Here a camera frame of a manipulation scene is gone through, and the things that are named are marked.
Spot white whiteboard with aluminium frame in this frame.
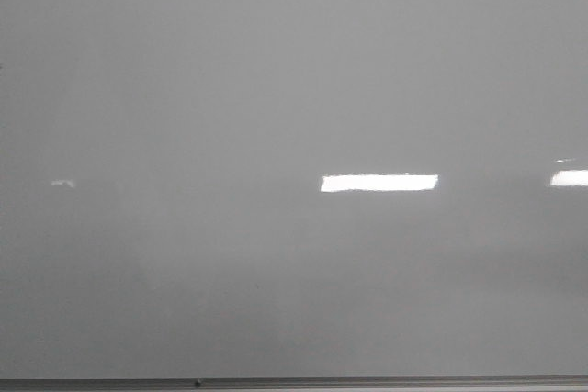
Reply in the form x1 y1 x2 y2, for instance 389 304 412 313
1 0 587 378

